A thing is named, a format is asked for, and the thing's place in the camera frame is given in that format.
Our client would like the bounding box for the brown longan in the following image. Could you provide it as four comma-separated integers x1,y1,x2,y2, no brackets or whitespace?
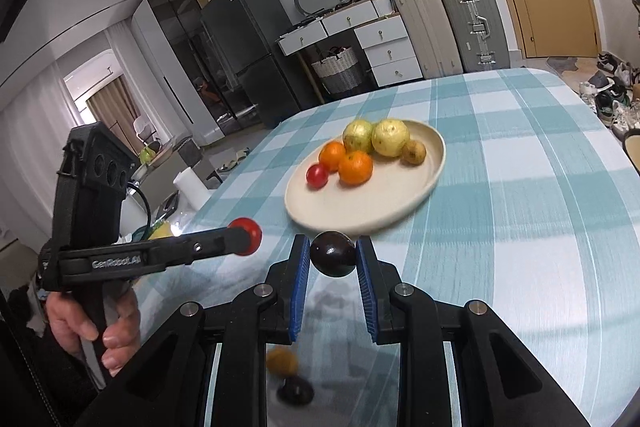
266,346,298,378
400,140,426,166

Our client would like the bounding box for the dark plum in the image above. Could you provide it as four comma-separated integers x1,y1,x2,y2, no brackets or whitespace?
277,375,314,407
310,231,356,279

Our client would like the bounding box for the red tomato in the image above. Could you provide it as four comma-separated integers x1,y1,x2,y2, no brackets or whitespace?
229,217,262,257
306,162,330,191

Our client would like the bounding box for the person's left hand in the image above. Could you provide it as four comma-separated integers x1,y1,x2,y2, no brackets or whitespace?
46,289,141,376

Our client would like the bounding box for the white paper towel roll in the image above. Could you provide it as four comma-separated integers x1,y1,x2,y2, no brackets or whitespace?
172,167,212,210

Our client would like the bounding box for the teal checked tablecloth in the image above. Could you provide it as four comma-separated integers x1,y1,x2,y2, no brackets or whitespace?
136,68,639,426

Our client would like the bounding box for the cream oval plate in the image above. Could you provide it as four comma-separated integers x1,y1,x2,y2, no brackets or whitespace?
283,120,447,236

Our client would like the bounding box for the orange mandarin right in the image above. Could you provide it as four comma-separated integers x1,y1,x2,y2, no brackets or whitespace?
337,150,373,186

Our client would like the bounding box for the orange mandarin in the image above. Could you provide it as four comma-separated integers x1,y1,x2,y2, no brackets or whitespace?
318,141,346,173
337,150,373,186

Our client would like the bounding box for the orange mandarin left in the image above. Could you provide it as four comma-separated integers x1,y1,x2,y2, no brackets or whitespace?
318,141,346,173

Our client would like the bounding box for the yellow-green guava right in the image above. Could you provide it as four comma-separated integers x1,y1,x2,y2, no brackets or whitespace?
371,118,410,158

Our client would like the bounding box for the yellow-green guava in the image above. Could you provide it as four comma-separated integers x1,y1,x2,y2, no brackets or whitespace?
371,118,410,158
342,119,374,154

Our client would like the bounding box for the black glass cabinet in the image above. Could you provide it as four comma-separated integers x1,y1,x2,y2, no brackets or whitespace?
146,0,260,143

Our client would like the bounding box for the dark grey refrigerator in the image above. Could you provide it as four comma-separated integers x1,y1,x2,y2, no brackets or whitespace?
201,0,320,128

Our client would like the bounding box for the yellow-green guava left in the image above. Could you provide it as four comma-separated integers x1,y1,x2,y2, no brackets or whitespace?
342,119,374,154

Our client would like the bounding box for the woven laundry basket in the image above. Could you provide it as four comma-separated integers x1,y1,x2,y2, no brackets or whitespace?
311,46,364,95

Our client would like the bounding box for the silver aluminium suitcase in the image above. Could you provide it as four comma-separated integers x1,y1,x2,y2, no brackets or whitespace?
442,0,511,72

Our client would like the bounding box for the white drawer cabinet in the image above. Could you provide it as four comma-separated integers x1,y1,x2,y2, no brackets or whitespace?
278,0,423,88

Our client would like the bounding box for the beige hard suitcase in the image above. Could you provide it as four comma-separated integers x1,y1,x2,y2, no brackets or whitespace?
394,0,463,79

